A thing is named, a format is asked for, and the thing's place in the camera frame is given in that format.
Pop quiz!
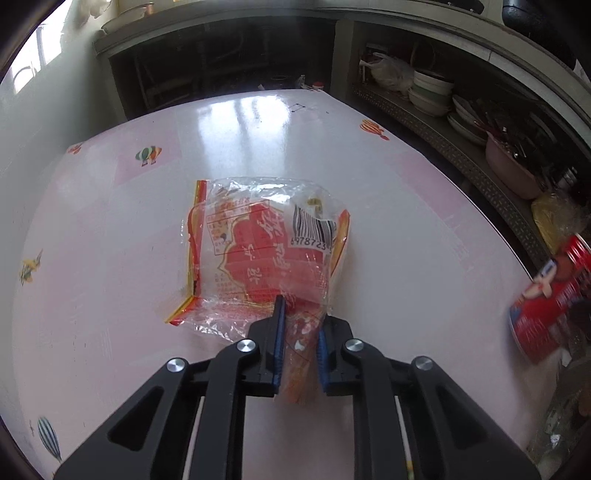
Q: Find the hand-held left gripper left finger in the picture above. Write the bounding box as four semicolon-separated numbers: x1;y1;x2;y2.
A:
54;295;288;480

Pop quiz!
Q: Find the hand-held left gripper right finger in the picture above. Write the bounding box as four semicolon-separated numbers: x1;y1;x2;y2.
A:
315;314;541;480

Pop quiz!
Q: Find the clear plastic bag red print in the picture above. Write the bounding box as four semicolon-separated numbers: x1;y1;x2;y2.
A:
165;178;352;407

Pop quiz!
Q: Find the red plastic packet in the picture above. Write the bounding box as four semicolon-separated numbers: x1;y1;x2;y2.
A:
508;233;591;365

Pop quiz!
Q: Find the low white table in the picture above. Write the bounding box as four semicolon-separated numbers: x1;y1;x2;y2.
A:
0;90;536;480

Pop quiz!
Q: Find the pink plastic basin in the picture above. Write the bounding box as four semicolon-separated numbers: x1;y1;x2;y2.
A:
485;134;543;200

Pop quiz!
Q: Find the yellow plastic bag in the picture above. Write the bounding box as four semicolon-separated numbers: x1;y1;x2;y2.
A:
531;191;587;254

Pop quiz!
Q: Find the stack of plates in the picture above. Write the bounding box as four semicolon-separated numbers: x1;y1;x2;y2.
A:
447;95;490;145

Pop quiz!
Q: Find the stack of bowls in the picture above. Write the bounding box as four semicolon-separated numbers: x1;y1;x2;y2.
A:
409;69;455;116

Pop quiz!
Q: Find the pile of kitchen utensils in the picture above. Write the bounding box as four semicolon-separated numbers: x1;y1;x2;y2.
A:
466;99;559;181

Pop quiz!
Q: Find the white plastic bag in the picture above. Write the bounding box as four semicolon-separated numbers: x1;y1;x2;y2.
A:
360;53;416;93

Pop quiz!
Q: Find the concrete kitchen counter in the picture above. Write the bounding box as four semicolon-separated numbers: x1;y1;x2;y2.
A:
95;4;591;153

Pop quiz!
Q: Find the white bowl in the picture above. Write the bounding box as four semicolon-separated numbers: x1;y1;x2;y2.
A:
100;14;139;34

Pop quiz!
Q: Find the copper bowl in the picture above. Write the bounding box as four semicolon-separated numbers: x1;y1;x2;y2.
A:
117;2;155;17

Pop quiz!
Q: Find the hanging plastic bag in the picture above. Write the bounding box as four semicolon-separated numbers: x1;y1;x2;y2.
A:
76;0;114;17

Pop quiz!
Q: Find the black wok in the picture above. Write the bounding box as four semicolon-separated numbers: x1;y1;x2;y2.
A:
501;0;580;63

